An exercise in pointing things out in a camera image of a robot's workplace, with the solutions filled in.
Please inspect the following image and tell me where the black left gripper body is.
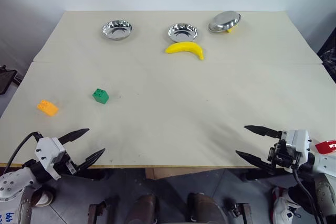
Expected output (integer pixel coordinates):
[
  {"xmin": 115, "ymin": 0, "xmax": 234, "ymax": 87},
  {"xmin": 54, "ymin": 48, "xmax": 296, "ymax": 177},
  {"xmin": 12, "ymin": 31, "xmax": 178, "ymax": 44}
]
[{"xmin": 54, "ymin": 152, "xmax": 80, "ymax": 176}]

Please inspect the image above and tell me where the black flat device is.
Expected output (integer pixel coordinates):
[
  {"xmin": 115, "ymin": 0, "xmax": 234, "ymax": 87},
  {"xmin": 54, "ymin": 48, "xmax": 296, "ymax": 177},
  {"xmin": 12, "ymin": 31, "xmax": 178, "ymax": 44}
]
[{"xmin": 0, "ymin": 65, "xmax": 19, "ymax": 95}]

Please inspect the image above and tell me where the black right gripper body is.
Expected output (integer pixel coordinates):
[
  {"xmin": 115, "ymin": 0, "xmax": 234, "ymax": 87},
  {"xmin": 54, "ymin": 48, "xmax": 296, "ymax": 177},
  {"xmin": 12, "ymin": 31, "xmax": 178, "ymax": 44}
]
[{"xmin": 267, "ymin": 138, "xmax": 302, "ymax": 170}]

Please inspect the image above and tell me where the yellow plastic banana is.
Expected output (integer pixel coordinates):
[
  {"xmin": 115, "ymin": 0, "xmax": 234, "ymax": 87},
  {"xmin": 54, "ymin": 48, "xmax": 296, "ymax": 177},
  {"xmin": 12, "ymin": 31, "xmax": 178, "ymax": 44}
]
[{"xmin": 164, "ymin": 41, "xmax": 205, "ymax": 61}]

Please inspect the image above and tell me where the dark brown rounded shape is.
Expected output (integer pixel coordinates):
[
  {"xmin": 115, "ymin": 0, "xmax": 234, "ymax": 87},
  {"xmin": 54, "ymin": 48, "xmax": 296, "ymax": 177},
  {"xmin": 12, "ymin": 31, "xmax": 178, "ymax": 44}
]
[
  {"xmin": 123, "ymin": 194, "xmax": 160, "ymax": 224},
  {"xmin": 186, "ymin": 192, "xmax": 228, "ymax": 224}
]

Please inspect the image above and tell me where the upright shiny steel bowl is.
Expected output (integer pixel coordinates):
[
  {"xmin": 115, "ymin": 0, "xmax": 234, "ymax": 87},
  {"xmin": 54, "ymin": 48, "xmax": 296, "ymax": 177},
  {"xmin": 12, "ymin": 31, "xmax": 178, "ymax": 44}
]
[
  {"xmin": 101, "ymin": 19, "xmax": 134, "ymax": 41},
  {"xmin": 167, "ymin": 22, "xmax": 200, "ymax": 43}
]

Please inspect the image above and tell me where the dark metal bracket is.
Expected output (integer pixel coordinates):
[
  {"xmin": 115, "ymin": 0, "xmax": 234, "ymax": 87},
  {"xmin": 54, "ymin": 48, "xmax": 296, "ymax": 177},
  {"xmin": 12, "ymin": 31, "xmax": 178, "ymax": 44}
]
[
  {"xmin": 223, "ymin": 199, "xmax": 253, "ymax": 224},
  {"xmin": 87, "ymin": 195, "xmax": 119, "ymax": 224}
]

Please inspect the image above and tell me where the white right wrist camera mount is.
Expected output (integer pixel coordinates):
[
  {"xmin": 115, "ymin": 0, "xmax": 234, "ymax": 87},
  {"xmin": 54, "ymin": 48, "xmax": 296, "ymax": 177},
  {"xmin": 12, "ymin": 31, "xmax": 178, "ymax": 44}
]
[{"xmin": 284, "ymin": 129, "xmax": 311, "ymax": 157}]

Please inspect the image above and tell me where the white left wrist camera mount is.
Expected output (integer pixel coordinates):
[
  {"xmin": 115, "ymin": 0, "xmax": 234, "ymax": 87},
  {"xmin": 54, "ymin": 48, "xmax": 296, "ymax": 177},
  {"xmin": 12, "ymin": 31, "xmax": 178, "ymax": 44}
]
[{"xmin": 34, "ymin": 137, "xmax": 66, "ymax": 180}]

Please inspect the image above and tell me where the yellow toy block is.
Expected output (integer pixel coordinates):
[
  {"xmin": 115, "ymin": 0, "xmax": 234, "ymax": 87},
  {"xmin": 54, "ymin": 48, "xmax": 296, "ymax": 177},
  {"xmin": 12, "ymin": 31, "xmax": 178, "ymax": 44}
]
[{"xmin": 36, "ymin": 99, "xmax": 59, "ymax": 118}]

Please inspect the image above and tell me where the white and red sneaker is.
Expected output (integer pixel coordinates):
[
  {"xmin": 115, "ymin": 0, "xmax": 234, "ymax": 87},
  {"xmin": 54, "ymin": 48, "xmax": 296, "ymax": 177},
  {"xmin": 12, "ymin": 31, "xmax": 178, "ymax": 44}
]
[{"xmin": 271, "ymin": 185, "xmax": 304, "ymax": 222}]

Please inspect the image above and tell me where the brown and white shoe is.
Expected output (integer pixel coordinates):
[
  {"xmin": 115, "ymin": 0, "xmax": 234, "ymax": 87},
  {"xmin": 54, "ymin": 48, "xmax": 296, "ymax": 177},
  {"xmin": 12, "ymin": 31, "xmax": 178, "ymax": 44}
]
[{"xmin": 31, "ymin": 186, "xmax": 56, "ymax": 208}]

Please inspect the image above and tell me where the overturned tilted steel bowl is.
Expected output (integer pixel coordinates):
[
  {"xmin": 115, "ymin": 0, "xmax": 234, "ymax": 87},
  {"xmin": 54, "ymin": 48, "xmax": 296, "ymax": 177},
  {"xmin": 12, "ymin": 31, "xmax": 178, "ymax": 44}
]
[{"xmin": 208, "ymin": 10, "xmax": 243, "ymax": 35}]

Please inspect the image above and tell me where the dark plaid cloth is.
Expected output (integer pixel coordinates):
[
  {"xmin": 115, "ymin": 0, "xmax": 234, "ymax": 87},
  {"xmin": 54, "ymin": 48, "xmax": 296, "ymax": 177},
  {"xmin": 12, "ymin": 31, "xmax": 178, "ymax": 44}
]
[{"xmin": 317, "ymin": 34, "xmax": 336, "ymax": 83}]

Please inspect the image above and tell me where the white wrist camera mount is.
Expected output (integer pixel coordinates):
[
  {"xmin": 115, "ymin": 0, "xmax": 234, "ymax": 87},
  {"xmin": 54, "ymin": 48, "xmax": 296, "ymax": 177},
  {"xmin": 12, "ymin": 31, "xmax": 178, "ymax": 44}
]
[
  {"xmin": 284, "ymin": 129, "xmax": 311, "ymax": 157},
  {"xmin": 34, "ymin": 137, "xmax": 66, "ymax": 180}
]

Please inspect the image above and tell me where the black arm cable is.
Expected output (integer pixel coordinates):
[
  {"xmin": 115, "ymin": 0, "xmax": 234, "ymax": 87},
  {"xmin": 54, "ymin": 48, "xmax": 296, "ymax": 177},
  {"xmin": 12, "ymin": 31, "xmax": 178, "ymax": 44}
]
[
  {"xmin": 4, "ymin": 131, "xmax": 44, "ymax": 169},
  {"xmin": 291, "ymin": 165, "xmax": 326, "ymax": 224}
]

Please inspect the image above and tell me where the green toy block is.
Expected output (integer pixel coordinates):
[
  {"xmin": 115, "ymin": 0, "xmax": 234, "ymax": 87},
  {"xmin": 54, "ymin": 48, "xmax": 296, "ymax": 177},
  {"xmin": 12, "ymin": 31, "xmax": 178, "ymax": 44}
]
[{"xmin": 92, "ymin": 88, "xmax": 110, "ymax": 104}]

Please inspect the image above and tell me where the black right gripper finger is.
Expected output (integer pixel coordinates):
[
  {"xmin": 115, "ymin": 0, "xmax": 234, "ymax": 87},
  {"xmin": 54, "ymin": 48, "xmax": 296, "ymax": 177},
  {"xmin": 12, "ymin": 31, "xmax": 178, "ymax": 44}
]
[
  {"xmin": 244, "ymin": 125, "xmax": 284, "ymax": 139},
  {"xmin": 235, "ymin": 150, "xmax": 277, "ymax": 175}
]

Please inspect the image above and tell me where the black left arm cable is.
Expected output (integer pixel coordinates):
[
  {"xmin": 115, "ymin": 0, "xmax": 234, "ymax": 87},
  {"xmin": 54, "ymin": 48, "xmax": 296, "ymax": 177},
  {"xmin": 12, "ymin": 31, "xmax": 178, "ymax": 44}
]
[{"xmin": 4, "ymin": 131, "xmax": 44, "ymax": 169}]

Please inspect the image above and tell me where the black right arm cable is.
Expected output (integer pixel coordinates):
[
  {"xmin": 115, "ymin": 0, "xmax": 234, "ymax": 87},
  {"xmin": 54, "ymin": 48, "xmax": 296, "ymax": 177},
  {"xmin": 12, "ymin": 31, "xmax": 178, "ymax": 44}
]
[{"xmin": 291, "ymin": 165, "xmax": 326, "ymax": 224}]

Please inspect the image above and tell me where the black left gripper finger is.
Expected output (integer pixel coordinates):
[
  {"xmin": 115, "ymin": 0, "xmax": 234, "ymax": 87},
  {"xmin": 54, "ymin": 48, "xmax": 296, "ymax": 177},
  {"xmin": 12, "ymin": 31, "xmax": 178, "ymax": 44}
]
[
  {"xmin": 58, "ymin": 129, "xmax": 90, "ymax": 146},
  {"xmin": 75, "ymin": 148, "xmax": 106, "ymax": 170}
]

